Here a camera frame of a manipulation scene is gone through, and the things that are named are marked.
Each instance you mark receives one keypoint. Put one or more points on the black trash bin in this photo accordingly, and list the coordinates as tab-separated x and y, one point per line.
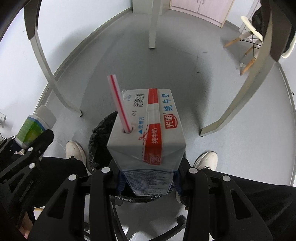
99	156

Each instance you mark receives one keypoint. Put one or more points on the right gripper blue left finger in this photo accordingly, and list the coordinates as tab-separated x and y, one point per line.
63	216

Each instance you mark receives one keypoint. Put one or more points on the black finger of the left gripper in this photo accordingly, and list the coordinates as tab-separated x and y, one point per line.
11	163

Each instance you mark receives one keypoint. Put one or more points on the white left shoe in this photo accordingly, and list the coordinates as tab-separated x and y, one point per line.
74	151

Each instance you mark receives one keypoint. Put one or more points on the round wooden table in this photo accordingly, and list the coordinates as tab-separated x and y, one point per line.
258	73

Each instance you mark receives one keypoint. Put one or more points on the red striped straw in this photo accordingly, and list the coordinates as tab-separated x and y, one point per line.
118	100

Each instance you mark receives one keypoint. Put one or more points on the wall socket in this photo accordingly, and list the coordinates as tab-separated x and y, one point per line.
2	119

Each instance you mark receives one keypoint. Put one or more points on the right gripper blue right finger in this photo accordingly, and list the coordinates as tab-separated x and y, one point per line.
218	208

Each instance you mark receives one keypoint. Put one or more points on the person's left hand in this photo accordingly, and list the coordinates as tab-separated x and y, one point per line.
27	224

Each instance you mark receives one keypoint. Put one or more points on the white right shoe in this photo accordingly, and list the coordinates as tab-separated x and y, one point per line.
207	160

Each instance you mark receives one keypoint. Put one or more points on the black office chair base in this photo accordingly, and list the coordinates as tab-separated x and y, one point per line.
144	221

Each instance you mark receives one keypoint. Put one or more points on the white chair wooden legs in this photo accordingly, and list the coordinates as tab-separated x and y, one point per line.
253	37

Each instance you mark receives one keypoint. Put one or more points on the white milk carton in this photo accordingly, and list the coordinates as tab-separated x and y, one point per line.
146	108

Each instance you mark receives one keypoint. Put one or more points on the black backpack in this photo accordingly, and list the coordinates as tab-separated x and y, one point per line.
282	16

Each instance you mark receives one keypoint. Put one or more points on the white shoe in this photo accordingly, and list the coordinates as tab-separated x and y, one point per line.
207	160
74	151

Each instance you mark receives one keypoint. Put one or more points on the white green pill bottle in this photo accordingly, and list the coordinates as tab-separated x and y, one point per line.
43	119

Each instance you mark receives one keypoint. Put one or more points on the tall grey cabinet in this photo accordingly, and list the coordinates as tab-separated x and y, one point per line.
145	6

